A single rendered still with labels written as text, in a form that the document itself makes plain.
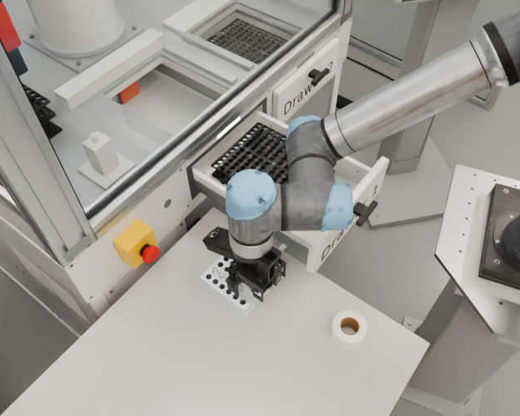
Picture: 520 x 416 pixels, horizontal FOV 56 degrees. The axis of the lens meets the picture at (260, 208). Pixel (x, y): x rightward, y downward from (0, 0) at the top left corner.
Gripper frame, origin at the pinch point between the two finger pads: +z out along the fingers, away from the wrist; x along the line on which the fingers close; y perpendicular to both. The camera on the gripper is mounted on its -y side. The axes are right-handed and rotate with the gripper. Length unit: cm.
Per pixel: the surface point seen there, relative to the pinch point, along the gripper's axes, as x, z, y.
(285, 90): 44, -11, -24
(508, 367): 65, 82, 63
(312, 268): 10.9, -3.1, 8.7
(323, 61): 63, -9, -24
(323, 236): 13.8, -11.4, 8.4
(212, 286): -3.3, 1.6, -6.5
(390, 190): 107, 78, -9
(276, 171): 23.5, -8.6, -10.3
